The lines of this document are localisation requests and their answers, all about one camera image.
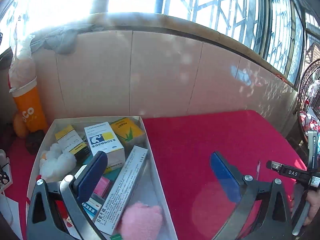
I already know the yellow green carton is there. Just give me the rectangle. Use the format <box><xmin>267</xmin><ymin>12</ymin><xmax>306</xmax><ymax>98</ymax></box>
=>
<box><xmin>110</xmin><ymin>117</ymin><xmax>147</xmax><ymax>150</ymax></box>

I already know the person's right hand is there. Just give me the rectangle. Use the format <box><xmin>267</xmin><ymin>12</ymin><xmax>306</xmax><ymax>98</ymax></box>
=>
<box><xmin>303</xmin><ymin>189</ymin><xmax>320</xmax><ymax>227</ymax></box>

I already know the orange paper cup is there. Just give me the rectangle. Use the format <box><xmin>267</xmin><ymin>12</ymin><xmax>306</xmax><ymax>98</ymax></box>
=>
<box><xmin>10</xmin><ymin>76</ymin><xmax>48</xmax><ymax>133</ymax></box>

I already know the small black box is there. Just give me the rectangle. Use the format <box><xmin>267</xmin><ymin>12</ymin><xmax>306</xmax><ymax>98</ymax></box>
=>
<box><xmin>25</xmin><ymin>129</ymin><xmax>45</xmax><ymax>155</ymax></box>

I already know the orange fruit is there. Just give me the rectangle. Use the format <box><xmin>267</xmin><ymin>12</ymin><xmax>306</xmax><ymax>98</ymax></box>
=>
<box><xmin>13</xmin><ymin>114</ymin><xmax>29</xmax><ymax>139</ymax></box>

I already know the metal window grille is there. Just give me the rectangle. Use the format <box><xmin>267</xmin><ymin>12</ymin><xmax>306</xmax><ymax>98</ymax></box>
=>
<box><xmin>0</xmin><ymin>0</ymin><xmax>320</xmax><ymax>85</ymax></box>

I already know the yellow black carton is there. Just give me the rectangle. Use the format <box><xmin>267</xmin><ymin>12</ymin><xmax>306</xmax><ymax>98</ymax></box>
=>
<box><xmin>55</xmin><ymin>124</ymin><xmax>92</xmax><ymax>162</ymax></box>

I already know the white carton blue label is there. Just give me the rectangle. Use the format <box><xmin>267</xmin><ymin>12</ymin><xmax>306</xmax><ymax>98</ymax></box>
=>
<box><xmin>81</xmin><ymin>197</ymin><xmax>103</xmax><ymax>220</ymax></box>

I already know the white blue yellow carton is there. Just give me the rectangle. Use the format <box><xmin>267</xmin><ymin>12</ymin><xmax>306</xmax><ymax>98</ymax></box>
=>
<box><xmin>84</xmin><ymin>122</ymin><xmax>126</xmax><ymax>168</ymax></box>

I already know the red white printed cloth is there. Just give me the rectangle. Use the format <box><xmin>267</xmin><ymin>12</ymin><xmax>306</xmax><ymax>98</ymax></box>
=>
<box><xmin>299</xmin><ymin>111</ymin><xmax>320</xmax><ymax>130</ymax></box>

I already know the long white medicine carton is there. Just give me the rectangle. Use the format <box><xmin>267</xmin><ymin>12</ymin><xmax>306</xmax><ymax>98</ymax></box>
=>
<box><xmin>94</xmin><ymin>145</ymin><xmax>149</xmax><ymax>235</ymax></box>

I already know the white printed paper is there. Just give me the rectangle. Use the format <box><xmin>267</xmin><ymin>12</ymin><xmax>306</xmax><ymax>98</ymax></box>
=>
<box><xmin>0</xmin><ymin>192</ymin><xmax>22</xmax><ymax>240</ymax></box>

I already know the white plastic bag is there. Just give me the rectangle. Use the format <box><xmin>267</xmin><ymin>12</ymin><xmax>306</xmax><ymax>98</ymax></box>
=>
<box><xmin>9</xmin><ymin>15</ymin><xmax>37</xmax><ymax>89</ymax></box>

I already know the pink carton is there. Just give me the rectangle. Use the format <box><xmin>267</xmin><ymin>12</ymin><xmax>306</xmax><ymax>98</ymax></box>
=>
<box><xmin>92</xmin><ymin>176</ymin><xmax>112</xmax><ymax>198</ymax></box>

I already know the white cardboard box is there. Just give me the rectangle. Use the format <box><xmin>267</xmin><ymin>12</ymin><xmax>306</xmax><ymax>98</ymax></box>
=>
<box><xmin>26</xmin><ymin>116</ymin><xmax>178</xmax><ymax>240</ymax></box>

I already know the grey cloth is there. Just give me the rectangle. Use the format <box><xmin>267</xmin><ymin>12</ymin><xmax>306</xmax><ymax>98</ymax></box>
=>
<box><xmin>30</xmin><ymin>25</ymin><xmax>97</xmax><ymax>55</ymax></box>

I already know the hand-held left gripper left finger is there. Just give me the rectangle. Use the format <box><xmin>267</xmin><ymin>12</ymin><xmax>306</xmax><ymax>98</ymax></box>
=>
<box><xmin>26</xmin><ymin>151</ymin><xmax>108</xmax><ymax>240</ymax></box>

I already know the pink plush toy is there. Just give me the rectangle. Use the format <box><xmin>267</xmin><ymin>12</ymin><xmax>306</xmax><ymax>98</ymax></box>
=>
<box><xmin>117</xmin><ymin>202</ymin><xmax>163</xmax><ymax>240</ymax></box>

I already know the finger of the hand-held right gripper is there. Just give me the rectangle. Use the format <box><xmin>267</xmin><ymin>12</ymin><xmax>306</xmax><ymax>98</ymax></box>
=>
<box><xmin>266</xmin><ymin>160</ymin><xmax>282</xmax><ymax>173</ymax></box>

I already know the paw print phone holder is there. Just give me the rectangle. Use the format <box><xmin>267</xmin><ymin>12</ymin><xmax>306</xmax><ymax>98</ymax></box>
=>
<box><xmin>0</xmin><ymin>149</ymin><xmax>12</xmax><ymax>194</ymax></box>

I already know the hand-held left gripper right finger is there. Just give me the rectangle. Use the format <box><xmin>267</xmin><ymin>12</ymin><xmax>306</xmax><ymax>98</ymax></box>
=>
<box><xmin>209</xmin><ymin>151</ymin><xmax>294</xmax><ymax>240</ymax></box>

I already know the white plush toy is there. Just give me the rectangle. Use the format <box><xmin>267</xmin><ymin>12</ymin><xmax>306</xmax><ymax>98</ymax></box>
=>
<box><xmin>39</xmin><ymin>142</ymin><xmax>77</xmax><ymax>183</ymax></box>

